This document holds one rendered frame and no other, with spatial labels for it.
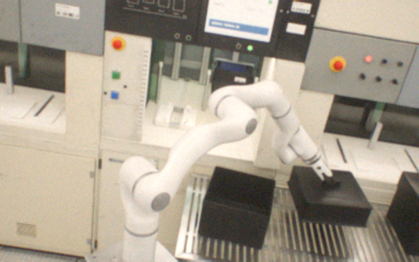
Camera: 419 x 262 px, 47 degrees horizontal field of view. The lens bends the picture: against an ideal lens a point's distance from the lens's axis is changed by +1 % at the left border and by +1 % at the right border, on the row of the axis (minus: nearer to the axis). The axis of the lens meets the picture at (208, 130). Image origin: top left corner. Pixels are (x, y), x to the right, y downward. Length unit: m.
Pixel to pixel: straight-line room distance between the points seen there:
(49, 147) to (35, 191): 0.29
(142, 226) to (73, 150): 0.91
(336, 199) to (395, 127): 0.91
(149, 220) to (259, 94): 0.58
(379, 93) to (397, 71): 0.12
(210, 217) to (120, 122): 0.69
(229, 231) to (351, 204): 0.52
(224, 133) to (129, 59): 0.76
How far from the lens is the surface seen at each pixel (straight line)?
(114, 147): 2.41
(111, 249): 1.92
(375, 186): 2.53
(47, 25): 2.24
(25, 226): 2.86
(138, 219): 1.67
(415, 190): 2.25
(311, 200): 2.05
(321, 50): 2.14
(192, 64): 3.10
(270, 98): 1.71
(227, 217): 1.94
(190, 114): 2.62
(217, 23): 2.09
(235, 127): 1.58
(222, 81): 2.73
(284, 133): 1.89
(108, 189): 2.55
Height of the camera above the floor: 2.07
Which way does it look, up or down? 28 degrees down
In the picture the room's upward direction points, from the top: 10 degrees clockwise
